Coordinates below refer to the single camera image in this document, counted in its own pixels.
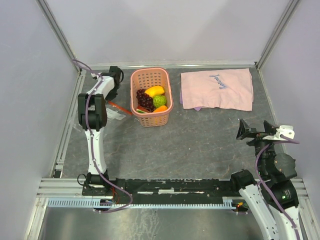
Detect pink plastic perforated basket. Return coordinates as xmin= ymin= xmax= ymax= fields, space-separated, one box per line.
xmin=130 ymin=67 xmax=174 ymax=127

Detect aluminium frame rail front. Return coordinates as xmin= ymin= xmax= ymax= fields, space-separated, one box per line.
xmin=36 ymin=178 xmax=309 ymax=199

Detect pink embroidered cloth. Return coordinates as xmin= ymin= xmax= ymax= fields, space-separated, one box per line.
xmin=180 ymin=68 xmax=254 ymax=112

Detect watermelon slice toy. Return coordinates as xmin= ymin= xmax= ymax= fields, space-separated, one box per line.
xmin=136 ymin=105 xmax=150 ymax=114

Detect green custard apple toy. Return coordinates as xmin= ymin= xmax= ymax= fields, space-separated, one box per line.
xmin=153 ymin=95 xmax=167 ymax=108

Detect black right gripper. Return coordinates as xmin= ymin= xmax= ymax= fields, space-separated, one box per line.
xmin=235 ymin=118 xmax=281 ymax=176

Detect yellow toy mango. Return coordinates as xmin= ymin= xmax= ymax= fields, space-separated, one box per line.
xmin=144 ymin=85 xmax=165 ymax=98

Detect purple cloth under pink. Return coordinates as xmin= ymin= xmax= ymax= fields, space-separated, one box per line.
xmin=179 ymin=91 xmax=203 ymax=111

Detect dark red grape bunch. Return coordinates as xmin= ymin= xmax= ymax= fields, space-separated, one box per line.
xmin=136 ymin=89 xmax=155 ymax=113

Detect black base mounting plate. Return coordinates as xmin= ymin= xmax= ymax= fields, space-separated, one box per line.
xmin=77 ymin=178 xmax=241 ymax=205

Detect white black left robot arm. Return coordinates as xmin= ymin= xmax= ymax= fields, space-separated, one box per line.
xmin=77 ymin=66 xmax=124 ymax=195

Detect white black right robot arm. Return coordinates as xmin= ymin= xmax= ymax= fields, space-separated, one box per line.
xmin=229 ymin=119 xmax=303 ymax=240

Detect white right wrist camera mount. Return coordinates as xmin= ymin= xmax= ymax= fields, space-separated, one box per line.
xmin=262 ymin=125 xmax=295 ymax=141

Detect clear zip top bag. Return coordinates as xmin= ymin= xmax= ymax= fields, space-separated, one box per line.
xmin=106 ymin=101 xmax=133 ymax=121

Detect orange toy fruit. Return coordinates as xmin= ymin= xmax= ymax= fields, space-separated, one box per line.
xmin=153 ymin=105 xmax=168 ymax=113

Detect light blue cable duct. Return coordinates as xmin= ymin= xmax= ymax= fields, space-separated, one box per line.
xmin=46 ymin=197 xmax=237 ymax=208

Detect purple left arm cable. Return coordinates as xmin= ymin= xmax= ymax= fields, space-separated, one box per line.
xmin=71 ymin=59 xmax=133 ymax=214

